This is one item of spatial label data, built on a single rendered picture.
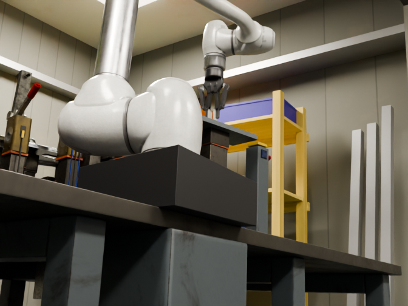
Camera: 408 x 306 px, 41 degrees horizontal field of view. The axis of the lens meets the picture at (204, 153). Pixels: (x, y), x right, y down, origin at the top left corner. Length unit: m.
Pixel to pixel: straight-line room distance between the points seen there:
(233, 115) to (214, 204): 2.75
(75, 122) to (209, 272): 0.54
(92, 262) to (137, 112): 0.48
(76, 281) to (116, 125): 0.51
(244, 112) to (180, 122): 2.56
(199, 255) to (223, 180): 0.18
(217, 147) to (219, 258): 0.82
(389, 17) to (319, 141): 1.05
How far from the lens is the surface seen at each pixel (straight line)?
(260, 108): 3.89
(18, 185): 0.95
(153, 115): 1.41
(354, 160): 3.77
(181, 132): 1.38
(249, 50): 2.19
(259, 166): 2.23
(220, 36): 2.21
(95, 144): 1.47
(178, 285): 1.19
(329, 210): 4.10
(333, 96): 4.32
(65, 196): 1.00
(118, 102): 1.47
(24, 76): 1.88
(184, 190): 1.17
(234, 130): 2.10
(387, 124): 3.76
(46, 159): 2.12
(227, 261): 1.34
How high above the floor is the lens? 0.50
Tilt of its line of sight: 16 degrees up
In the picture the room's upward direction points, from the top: 2 degrees clockwise
